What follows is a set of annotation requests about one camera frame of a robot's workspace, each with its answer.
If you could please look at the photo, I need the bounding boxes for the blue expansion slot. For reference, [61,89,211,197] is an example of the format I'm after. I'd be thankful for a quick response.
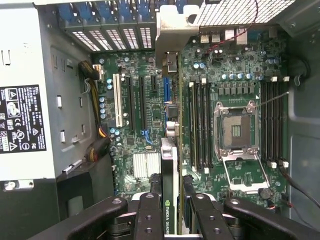
[163,76,173,106]

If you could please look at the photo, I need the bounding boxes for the silver chipset heatsink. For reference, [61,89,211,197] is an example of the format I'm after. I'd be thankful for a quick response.
[132,152,162,178]

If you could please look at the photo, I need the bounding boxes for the silver power supply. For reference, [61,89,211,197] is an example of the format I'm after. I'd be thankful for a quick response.
[0,0,100,182]

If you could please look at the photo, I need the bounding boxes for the thin metal locking lever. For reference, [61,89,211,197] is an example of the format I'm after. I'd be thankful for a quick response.
[254,91,291,110]

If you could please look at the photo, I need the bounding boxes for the green motherboard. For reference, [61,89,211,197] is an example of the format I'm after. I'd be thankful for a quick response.
[91,23,292,210]

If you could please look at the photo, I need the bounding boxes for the open black PC case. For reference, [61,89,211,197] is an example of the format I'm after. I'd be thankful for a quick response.
[0,0,320,240]

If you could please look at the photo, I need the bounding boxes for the black plastic duct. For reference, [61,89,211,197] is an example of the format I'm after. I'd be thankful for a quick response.
[0,159,117,240]

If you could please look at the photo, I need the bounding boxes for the black RAM slot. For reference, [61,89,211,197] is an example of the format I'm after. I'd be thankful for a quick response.
[266,81,274,168]
[273,76,280,163]
[279,76,289,168]
[208,79,215,170]
[260,81,268,162]
[202,77,209,174]
[197,77,204,171]

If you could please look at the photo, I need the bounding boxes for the blue slot retaining clip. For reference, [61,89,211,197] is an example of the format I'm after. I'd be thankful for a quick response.
[136,0,156,22]
[97,0,118,21]
[57,1,77,23]
[117,0,137,22]
[76,0,97,22]

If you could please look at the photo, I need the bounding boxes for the coin cell battery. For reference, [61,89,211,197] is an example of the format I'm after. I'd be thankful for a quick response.
[259,187,272,200]

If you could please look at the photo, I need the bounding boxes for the CPU socket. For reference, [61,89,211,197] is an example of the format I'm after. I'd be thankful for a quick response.
[213,99,261,161]

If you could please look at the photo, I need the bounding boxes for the power supply wire bundle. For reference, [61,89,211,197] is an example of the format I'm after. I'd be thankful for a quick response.
[78,59,112,163]

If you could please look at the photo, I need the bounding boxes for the black wire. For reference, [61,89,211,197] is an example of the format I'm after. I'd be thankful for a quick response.
[279,164,320,226]

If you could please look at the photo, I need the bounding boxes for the white expansion slot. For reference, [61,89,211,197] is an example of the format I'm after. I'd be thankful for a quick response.
[112,73,124,128]

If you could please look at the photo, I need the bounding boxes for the long black expansion slot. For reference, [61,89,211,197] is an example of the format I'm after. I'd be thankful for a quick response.
[125,76,134,131]
[138,76,148,131]

